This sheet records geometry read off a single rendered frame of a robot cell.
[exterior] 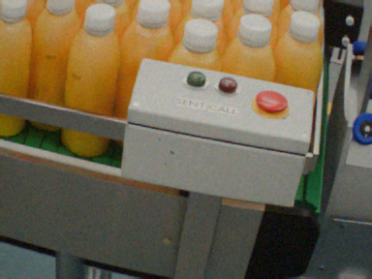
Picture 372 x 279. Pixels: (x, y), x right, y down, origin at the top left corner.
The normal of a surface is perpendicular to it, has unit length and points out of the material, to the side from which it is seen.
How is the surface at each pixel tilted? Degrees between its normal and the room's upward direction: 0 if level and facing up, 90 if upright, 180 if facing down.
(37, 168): 90
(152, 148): 90
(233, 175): 90
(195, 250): 90
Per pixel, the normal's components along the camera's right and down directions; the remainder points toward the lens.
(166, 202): -0.11, 0.57
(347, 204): -0.06, 0.27
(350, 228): -0.15, 0.81
